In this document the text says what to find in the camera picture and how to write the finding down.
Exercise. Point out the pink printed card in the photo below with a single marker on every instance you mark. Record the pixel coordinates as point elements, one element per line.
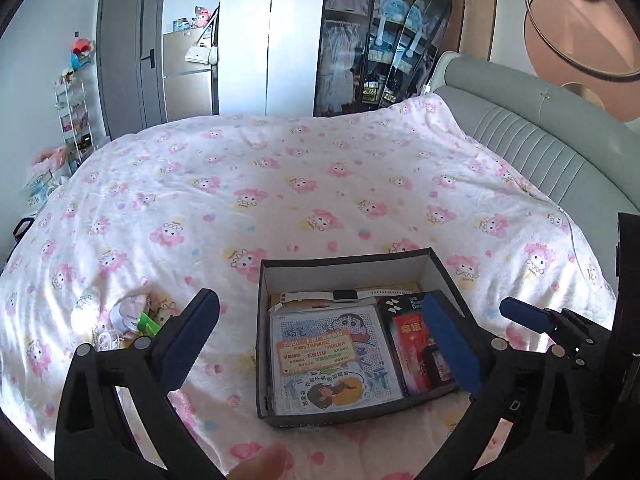
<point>315,352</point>

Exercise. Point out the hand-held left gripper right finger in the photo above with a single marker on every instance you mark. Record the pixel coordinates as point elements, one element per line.
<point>450,345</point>

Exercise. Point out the red plush toy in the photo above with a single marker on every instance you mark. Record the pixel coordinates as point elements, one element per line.
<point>82,47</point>

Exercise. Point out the grey-green padded headboard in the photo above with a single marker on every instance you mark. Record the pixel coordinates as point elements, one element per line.
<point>540,135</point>

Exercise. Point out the person's left hand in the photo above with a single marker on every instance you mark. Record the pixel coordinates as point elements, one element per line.
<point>260,465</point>

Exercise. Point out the black box with colourful print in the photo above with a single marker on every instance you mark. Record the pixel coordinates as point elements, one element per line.
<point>395,307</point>

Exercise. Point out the grey storage box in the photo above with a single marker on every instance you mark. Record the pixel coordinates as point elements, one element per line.
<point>350,265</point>

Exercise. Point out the green packet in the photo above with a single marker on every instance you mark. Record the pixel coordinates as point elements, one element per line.
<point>147,324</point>

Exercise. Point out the clear plastic packet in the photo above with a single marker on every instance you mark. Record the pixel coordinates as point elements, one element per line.
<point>107,342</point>

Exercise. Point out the blue plush toy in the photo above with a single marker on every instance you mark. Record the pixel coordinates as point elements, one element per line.
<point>390,12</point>

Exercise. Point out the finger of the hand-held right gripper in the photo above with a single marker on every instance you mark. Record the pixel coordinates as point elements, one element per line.
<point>525,316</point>

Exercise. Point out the blue patterned skateboard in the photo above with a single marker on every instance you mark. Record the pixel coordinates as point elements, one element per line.
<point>407,45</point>

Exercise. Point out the black glass cabinet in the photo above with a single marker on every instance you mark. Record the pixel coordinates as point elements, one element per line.
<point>345,60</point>

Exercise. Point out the red envelope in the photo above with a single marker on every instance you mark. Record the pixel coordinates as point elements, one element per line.
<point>407,340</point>

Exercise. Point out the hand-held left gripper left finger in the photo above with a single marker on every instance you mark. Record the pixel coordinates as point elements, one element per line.
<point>190,330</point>

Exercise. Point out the pile of boxes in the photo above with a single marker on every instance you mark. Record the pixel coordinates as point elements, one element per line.
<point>47,175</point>

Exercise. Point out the black skateboard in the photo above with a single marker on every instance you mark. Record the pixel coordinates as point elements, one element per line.
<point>437,15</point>

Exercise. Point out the grey cabinet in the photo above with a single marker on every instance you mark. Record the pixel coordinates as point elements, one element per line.
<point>185,90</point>

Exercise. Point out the white wardrobe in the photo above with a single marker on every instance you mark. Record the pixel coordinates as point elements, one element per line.
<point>295,35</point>

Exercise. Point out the cartoon bead board packet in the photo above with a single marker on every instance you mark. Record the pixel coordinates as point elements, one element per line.
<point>300,330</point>

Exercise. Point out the round pink wall decoration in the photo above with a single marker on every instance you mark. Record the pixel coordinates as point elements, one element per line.
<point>565,25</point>

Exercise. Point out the grey door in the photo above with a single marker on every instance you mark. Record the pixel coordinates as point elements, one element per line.
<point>125,60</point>

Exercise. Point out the cartoon girl sticker card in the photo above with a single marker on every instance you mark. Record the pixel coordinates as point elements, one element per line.
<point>325,390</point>

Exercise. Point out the white smart watch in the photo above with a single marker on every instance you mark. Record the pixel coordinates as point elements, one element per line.
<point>345,295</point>

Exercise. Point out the pink plush toy on cabinet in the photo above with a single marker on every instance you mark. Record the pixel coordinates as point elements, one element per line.
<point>201,16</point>

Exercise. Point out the white handbag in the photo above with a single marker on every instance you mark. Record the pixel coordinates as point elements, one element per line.
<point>200,54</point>

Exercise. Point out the small beige plush toy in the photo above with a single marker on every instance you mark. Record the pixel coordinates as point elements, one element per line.
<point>169,311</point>

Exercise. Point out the pink cartoon printed blanket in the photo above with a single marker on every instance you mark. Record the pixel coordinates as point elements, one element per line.
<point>300,185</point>

